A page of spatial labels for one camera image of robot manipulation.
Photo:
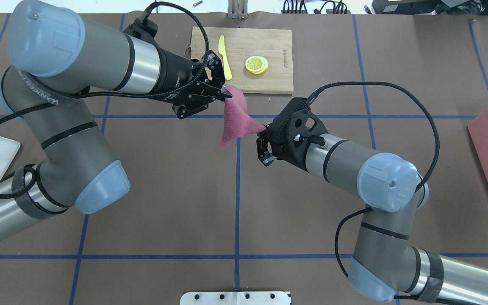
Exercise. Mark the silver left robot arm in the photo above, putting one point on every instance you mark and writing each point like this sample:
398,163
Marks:
58,59

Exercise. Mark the yellow lemon slices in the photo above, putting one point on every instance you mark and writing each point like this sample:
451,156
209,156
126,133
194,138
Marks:
257,65

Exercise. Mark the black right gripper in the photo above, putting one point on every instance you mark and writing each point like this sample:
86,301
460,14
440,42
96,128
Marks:
268,153

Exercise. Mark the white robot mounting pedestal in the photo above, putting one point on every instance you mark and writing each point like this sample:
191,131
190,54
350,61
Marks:
237,298

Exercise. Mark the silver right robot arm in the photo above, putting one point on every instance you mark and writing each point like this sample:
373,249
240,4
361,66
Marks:
383,265

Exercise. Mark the yellow plastic knife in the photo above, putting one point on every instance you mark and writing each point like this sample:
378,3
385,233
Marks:
225,62

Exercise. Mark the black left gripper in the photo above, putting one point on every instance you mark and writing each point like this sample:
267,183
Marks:
176,73

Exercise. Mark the aluminium frame post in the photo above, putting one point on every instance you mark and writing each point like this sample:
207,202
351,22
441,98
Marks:
237,9

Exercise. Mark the pink microfibre cloth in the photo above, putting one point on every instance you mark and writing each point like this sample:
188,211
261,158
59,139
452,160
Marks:
236,120

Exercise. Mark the bamboo cutting board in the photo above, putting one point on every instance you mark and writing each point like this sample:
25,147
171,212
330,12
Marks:
273,44

